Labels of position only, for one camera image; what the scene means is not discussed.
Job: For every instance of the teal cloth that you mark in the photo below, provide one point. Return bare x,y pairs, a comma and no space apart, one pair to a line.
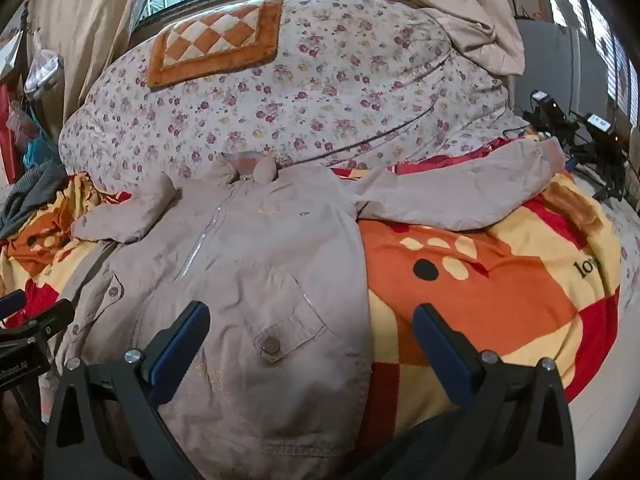
36,152

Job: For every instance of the beige zip jacket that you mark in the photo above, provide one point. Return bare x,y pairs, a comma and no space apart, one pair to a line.
260,270

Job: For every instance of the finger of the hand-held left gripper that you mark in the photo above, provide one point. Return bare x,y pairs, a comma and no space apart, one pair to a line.
52,317
11,304

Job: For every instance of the beige draped curtain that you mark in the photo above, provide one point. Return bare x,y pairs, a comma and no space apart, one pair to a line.
440,5

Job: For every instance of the clear plastic bag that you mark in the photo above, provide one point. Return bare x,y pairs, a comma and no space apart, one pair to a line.
44,70

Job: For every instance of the orange checkered cushion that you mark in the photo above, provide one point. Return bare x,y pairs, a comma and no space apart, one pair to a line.
215,40

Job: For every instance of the grey cloth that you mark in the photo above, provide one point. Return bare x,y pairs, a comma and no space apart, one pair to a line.
30,195

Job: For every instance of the orange yellow printed blanket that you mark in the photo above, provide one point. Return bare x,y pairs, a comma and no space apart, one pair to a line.
500,280

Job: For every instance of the black electronic device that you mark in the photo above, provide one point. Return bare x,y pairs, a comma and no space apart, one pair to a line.
550,107
600,125

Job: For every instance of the floral white pillow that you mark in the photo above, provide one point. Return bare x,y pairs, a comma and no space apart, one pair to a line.
310,95

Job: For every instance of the red bag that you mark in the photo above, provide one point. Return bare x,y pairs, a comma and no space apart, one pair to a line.
7,130

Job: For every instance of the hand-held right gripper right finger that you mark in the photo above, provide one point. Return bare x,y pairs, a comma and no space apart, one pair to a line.
444,355

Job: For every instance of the side window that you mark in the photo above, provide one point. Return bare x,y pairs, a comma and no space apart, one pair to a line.
595,25

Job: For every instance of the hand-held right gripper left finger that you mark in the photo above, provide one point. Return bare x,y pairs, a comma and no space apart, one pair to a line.
179,351

